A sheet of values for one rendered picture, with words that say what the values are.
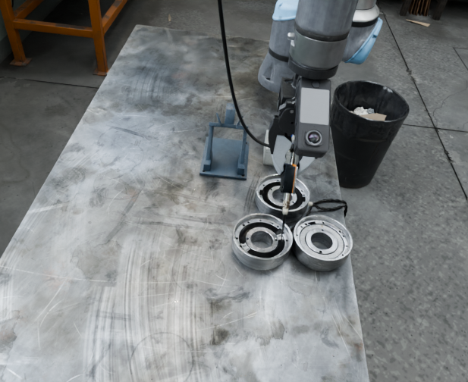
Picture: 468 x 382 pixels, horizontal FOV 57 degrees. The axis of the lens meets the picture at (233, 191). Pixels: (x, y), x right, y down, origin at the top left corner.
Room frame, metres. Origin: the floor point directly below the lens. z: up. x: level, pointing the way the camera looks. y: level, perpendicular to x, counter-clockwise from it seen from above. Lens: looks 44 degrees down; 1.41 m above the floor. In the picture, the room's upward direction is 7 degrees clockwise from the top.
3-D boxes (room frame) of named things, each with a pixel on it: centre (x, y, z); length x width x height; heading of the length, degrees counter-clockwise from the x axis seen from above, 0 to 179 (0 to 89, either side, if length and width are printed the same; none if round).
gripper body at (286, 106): (0.59, -0.09, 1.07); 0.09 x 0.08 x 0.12; 1
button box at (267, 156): (0.77, -0.09, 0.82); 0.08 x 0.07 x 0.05; 1
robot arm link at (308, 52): (0.58, -0.09, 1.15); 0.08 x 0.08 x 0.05
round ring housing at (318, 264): (0.51, -0.17, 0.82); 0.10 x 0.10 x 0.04
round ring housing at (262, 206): (0.61, -0.10, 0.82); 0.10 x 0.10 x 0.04
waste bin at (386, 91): (1.72, -0.56, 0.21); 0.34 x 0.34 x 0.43
